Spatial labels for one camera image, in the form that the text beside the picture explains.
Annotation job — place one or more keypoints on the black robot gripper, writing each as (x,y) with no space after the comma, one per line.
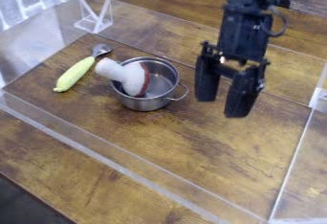
(237,58)

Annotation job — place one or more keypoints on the white plush mushroom red cap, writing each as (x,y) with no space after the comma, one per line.
(132,75)

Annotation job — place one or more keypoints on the small silver metal pot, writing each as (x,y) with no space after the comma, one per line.
(164,89)

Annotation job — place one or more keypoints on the clear acrylic enclosure wall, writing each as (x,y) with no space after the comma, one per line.
(180,165)

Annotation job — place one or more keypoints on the yellow-green handled metal spoon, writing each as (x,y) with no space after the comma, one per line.
(74,74)

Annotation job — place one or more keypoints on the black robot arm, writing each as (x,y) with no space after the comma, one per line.
(237,57)

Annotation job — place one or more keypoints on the clear acrylic triangular bracket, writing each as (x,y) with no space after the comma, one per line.
(95,22)

